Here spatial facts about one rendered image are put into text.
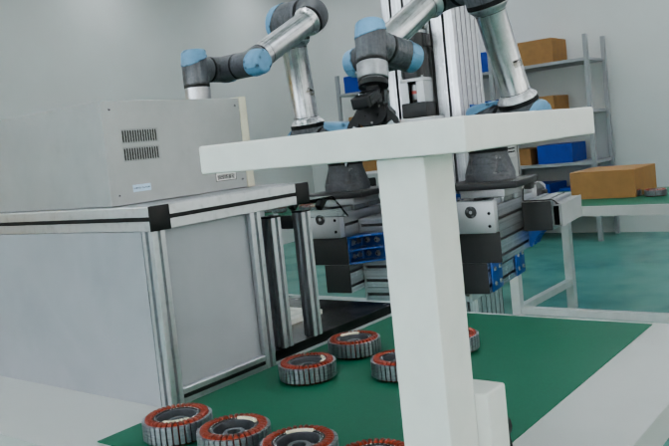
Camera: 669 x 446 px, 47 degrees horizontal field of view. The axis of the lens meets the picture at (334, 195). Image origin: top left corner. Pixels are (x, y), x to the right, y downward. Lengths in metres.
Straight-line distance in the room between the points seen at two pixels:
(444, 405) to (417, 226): 0.19
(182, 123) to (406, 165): 0.91
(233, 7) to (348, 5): 1.45
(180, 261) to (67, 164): 0.33
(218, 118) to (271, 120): 8.16
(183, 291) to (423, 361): 0.73
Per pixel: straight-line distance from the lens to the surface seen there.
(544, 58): 8.12
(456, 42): 2.59
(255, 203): 1.59
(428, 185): 0.80
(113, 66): 8.39
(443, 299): 0.82
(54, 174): 1.68
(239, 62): 2.28
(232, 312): 1.57
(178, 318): 1.47
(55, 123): 1.66
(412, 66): 1.94
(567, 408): 1.30
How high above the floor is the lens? 1.19
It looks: 4 degrees down
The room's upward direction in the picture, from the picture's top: 6 degrees counter-clockwise
